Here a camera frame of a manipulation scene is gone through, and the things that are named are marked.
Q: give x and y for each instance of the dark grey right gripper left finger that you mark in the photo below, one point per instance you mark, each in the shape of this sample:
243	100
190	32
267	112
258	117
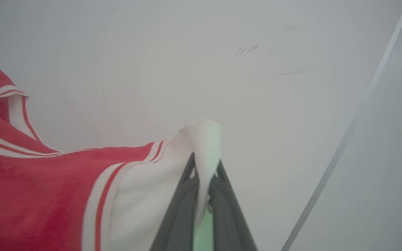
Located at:
180	216

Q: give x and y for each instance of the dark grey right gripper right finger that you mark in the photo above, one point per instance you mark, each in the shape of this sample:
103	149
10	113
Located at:
229	216

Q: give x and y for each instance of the red and white zip jacket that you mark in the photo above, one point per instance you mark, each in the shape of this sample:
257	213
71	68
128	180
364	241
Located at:
58	188

